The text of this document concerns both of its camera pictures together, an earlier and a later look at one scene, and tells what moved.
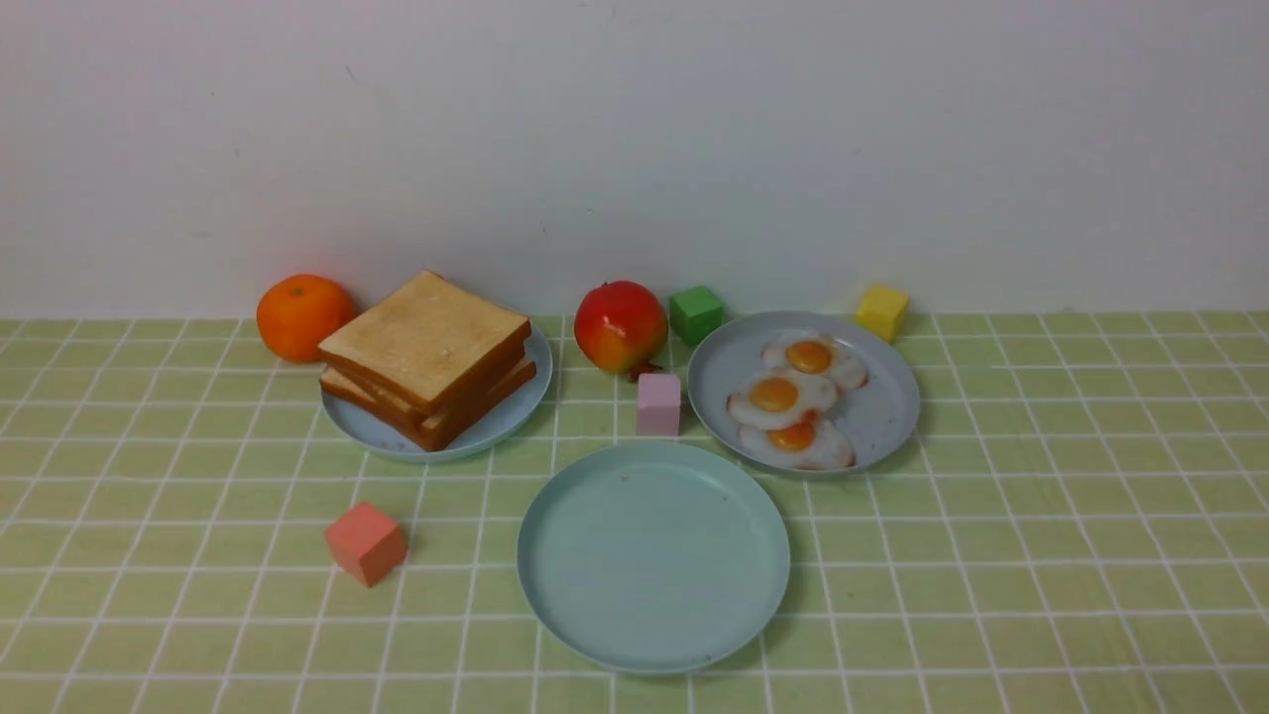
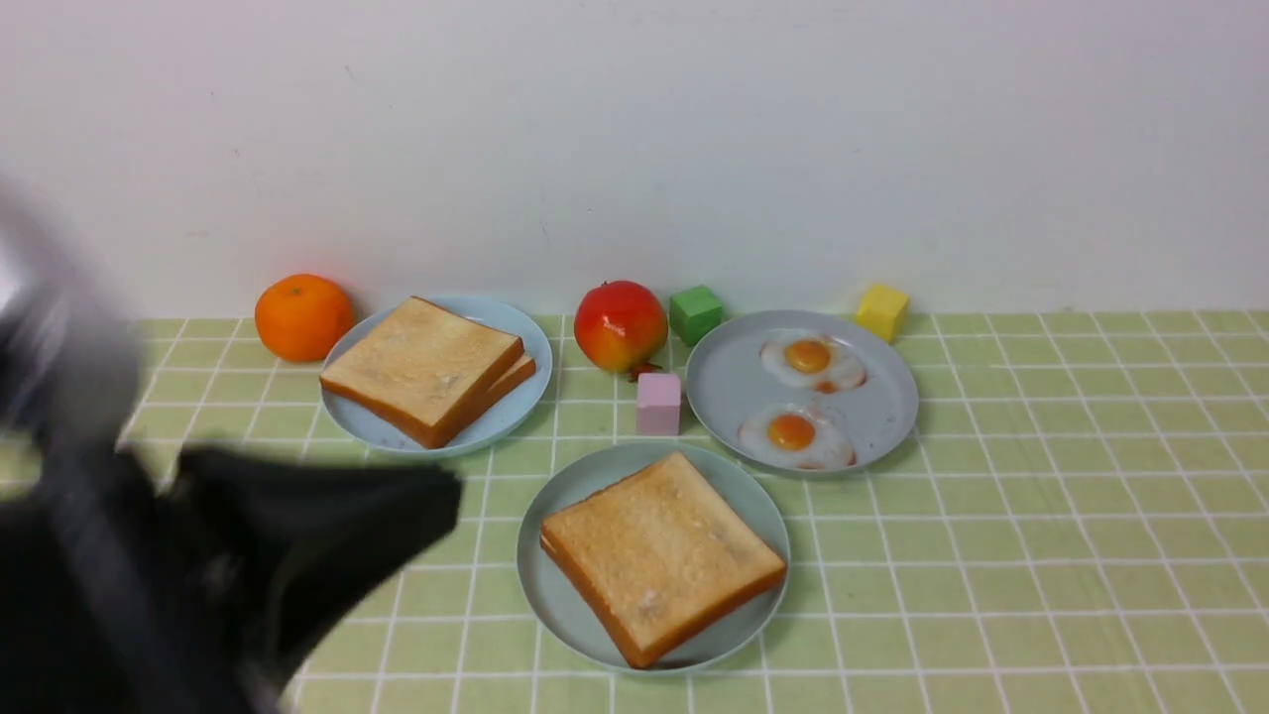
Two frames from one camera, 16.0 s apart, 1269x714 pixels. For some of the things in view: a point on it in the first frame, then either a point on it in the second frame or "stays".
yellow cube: x=881 y=310 stays
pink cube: x=658 y=405 stays
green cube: x=695 y=313 stays
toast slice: x=514 y=377 -> x=660 y=554
